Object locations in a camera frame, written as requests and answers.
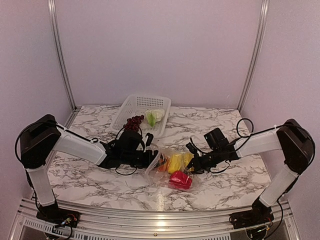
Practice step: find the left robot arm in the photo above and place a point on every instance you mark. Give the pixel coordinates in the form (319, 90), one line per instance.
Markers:
(38, 140)

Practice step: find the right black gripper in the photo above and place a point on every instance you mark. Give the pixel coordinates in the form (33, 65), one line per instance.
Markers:
(198, 168)

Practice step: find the fake red pepper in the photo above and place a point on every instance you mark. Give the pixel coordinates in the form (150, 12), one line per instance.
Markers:
(180, 180)

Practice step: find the fake white cauliflower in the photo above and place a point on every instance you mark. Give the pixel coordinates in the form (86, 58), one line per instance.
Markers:
(154, 116)

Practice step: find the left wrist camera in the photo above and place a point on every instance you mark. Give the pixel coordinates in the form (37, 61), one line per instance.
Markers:
(147, 140)

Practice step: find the clear zip top bag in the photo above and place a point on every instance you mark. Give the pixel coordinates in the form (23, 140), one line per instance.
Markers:
(161, 179)

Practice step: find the aluminium front rail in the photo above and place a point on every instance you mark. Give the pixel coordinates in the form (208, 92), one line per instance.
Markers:
(98, 223)

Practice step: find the right aluminium frame post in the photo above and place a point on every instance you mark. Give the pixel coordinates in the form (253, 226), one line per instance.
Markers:
(261, 28)

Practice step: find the fake purple grapes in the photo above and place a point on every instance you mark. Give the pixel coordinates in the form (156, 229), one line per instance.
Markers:
(133, 123)

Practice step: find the white plastic basket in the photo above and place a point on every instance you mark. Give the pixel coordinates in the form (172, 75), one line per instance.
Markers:
(137, 105)

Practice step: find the fake orange tomato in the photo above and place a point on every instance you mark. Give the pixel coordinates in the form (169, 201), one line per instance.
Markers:
(163, 163)

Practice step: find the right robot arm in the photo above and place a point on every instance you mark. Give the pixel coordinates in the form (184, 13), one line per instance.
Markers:
(296, 144)

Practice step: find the aluminium frame post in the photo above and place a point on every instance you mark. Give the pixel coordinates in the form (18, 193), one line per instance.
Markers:
(261, 28)
(60, 55)

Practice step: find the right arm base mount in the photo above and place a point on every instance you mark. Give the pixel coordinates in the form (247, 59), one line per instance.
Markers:
(258, 214)

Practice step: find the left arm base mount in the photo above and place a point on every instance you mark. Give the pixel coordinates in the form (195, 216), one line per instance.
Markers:
(56, 215)

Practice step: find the left aluminium frame post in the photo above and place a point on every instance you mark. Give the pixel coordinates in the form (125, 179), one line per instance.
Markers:
(60, 55)

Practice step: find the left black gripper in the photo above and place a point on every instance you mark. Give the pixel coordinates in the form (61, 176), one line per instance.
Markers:
(149, 160)

